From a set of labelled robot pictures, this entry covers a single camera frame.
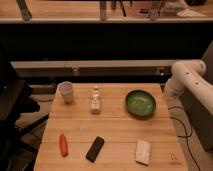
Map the grey window ledge rail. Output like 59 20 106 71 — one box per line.
12 60 176 77

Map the orange carrot toy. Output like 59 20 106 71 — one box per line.
59 134 68 157

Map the dark cabinet at right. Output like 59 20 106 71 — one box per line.
180 41 213 152

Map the green ceramic bowl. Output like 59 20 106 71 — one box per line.
125 90 156 117

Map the white paper cup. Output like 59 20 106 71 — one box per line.
58 81 73 103

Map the black cable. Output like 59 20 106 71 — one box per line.
168 105 202 171

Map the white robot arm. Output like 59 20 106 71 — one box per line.
164 60 213 116

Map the black office chair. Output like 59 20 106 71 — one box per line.
0 62 48 171

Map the small white bottle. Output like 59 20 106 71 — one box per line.
91 86 101 114

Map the black rectangular remote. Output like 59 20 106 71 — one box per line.
86 136 105 162

